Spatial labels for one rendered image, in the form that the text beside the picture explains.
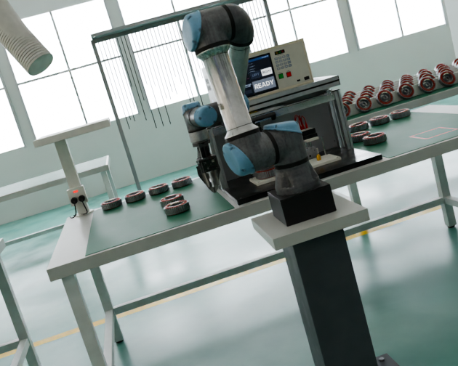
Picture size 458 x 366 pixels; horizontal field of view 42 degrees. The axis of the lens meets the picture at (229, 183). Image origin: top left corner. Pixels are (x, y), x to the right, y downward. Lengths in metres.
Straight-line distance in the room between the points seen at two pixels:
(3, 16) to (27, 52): 0.23
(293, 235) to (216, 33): 0.67
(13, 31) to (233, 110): 1.75
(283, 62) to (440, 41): 7.71
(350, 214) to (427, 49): 8.43
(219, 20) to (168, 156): 7.15
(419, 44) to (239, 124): 8.42
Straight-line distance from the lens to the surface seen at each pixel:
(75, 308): 2.43
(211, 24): 1.88
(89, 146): 8.94
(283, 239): 1.84
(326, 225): 1.87
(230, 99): 1.86
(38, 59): 3.28
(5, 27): 3.37
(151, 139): 8.94
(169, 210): 2.53
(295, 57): 2.76
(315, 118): 2.92
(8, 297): 3.39
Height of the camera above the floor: 1.29
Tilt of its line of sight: 11 degrees down
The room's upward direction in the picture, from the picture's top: 16 degrees counter-clockwise
